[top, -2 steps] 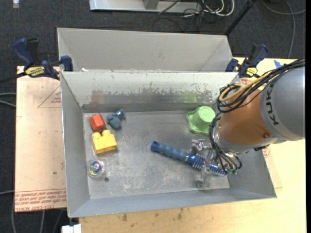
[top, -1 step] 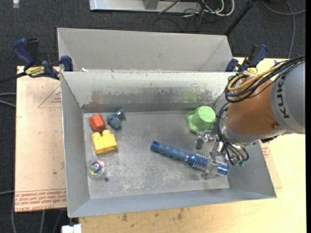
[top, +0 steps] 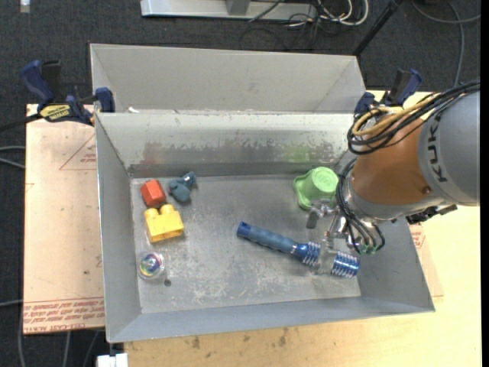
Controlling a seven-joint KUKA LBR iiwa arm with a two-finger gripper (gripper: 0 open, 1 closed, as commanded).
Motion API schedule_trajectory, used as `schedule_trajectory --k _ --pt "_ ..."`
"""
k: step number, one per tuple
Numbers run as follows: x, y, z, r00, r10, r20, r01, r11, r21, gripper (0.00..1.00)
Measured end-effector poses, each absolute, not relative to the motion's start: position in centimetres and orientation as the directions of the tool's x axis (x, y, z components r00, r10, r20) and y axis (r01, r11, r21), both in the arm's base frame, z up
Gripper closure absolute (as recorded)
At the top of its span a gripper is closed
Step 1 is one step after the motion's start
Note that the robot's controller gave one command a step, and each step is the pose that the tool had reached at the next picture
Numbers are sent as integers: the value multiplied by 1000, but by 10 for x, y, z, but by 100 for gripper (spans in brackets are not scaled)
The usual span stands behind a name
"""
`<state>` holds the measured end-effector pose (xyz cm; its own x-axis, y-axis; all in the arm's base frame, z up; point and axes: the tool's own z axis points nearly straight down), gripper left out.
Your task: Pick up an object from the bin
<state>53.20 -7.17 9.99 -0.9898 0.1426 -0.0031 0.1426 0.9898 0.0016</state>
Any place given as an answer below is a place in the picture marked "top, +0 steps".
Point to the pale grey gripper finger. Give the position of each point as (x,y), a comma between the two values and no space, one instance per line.
(333,232)
(312,218)

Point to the green plastic cup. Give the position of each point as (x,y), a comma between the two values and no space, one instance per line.
(317,186)

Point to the grey metal bin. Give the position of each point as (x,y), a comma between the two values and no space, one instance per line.
(237,266)

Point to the grey-blue toy animal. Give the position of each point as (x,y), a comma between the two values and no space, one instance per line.
(181,189)

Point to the yellow toy building brick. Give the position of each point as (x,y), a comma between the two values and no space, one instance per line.
(164,226)

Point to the red toy block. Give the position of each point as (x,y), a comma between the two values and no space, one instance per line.
(153,193)

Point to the clear iridescent ball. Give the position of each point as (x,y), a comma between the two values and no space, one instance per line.
(150,265)

